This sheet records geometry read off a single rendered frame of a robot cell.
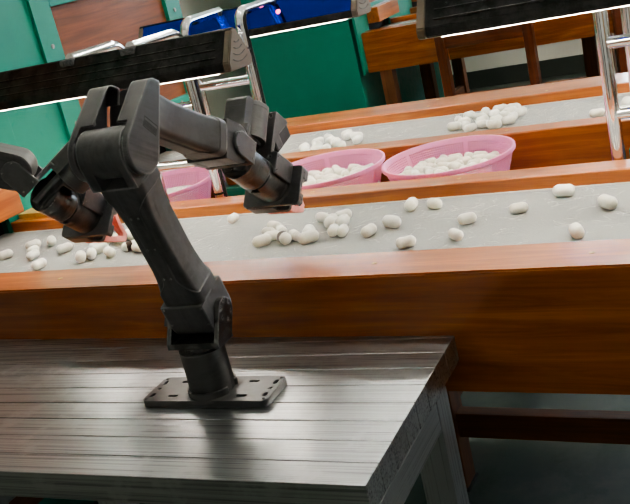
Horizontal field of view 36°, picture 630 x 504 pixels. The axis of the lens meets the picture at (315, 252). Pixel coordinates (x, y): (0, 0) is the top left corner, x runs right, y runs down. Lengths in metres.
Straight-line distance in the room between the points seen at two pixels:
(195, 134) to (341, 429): 0.44
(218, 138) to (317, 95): 3.32
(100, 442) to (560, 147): 1.13
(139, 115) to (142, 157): 0.05
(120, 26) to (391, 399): 1.77
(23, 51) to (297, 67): 2.37
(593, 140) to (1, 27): 1.37
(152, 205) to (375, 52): 3.40
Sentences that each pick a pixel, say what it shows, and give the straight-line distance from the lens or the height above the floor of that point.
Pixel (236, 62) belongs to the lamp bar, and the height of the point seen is 1.05.
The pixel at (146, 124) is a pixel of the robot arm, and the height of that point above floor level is 1.06.
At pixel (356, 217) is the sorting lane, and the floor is 0.74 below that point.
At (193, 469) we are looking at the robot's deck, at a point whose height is 0.67.
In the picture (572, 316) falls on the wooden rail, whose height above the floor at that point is 0.70.
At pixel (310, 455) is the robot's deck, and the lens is 1.14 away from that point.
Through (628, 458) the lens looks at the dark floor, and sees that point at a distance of 2.29.
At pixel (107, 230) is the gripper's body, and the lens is 1.61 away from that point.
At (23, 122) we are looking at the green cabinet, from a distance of 2.43.
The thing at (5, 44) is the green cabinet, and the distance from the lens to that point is 2.44.
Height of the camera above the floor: 1.23
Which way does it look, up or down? 18 degrees down
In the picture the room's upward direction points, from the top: 13 degrees counter-clockwise
